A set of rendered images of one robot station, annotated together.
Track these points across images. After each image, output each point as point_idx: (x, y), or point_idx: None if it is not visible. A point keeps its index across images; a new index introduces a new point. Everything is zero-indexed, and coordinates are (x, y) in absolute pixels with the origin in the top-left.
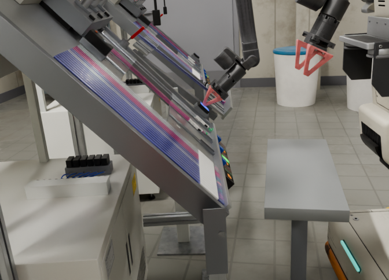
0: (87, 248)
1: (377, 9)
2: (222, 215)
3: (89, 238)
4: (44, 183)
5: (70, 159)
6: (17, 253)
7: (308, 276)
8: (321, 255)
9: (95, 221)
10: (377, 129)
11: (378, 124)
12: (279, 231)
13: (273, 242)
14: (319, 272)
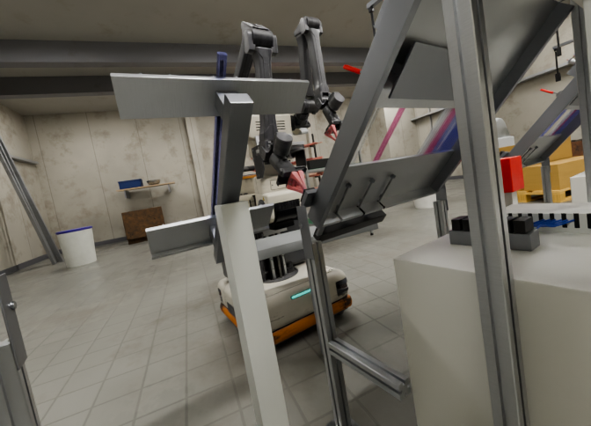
0: (518, 206)
1: (255, 133)
2: None
3: (514, 209)
4: (572, 210)
5: (521, 216)
6: (589, 204)
7: (291, 362)
8: None
9: None
10: (295, 195)
11: (296, 192)
12: (218, 414)
13: (245, 408)
14: (280, 359)
